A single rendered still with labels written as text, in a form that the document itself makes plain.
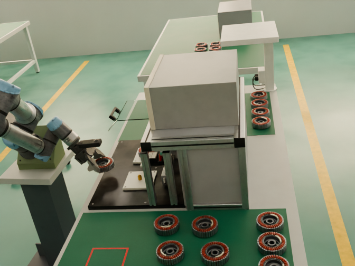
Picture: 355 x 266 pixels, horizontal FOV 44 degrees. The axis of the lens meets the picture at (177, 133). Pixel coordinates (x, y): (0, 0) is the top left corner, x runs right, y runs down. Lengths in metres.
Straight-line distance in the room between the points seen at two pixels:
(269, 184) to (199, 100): 0.57
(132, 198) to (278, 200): 0.68
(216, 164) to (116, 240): 0.54
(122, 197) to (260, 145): 0.82
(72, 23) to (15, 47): 1.08
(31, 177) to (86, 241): 0.72
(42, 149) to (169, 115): 0.73
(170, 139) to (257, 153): 0.69
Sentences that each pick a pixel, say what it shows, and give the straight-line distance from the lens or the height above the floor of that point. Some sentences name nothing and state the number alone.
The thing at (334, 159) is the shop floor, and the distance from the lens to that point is 3.81.
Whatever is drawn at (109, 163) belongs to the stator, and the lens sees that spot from 2.31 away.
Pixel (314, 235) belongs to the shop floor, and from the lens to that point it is 3.05.
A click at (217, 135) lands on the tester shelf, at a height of 1.12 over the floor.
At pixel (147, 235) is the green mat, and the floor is 0.75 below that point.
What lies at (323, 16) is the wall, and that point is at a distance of 6.85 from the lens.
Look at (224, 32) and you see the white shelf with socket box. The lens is 2.95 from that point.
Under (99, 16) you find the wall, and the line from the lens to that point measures 7.04.
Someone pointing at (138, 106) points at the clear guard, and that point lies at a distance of 2.36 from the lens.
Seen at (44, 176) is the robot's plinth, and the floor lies 0.75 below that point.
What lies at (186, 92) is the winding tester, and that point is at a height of 1.29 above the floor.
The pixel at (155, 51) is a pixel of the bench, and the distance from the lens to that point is 4.31.
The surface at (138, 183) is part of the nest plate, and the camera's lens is 2.23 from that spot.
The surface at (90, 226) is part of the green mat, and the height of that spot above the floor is 0.75.
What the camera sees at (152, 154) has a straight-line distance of 2.18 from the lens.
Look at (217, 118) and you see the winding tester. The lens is 1.92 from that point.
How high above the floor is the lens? 2.01
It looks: 28 degrees down
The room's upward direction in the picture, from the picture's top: 8 degrees counter-clockwise
